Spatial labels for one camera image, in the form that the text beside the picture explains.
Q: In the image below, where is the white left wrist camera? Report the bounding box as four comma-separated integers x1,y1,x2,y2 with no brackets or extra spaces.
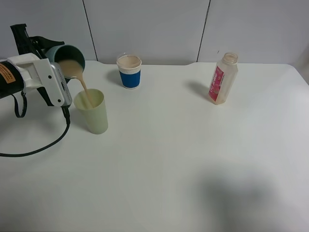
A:
7,53,72,107

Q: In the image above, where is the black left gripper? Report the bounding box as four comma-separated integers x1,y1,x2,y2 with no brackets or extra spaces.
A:
10,24,65,59

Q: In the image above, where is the light green plastic cup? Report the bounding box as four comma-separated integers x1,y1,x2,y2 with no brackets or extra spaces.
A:
73,89,108,134

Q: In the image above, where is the teal plastic cup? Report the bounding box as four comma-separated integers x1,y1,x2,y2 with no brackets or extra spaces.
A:
45,44,85,79

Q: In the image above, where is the blue sleeved paper cup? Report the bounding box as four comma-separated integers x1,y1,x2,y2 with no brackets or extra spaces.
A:
116,53,142,89

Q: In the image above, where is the pink label drink bottle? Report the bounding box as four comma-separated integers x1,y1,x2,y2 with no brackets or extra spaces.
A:
208,52,238,105

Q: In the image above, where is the braided black camera cable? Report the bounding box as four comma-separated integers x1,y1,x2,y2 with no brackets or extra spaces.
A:
0,91,71,157

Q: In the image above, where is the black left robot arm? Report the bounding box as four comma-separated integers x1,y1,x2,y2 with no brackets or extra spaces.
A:
0,24,69,106

